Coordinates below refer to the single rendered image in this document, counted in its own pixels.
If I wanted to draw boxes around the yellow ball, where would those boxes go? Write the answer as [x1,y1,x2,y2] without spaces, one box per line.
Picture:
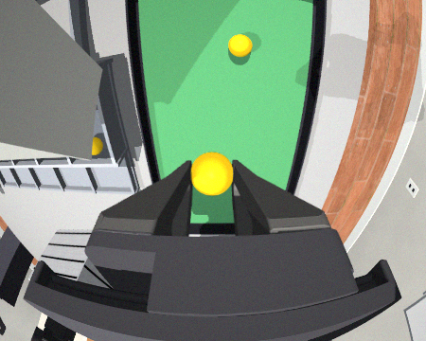
[92,137,103,155]
[191,152,233,196]
[228,34,253,57]

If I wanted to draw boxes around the green tray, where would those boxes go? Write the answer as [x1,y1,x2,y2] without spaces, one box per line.
[125,0,327,235]

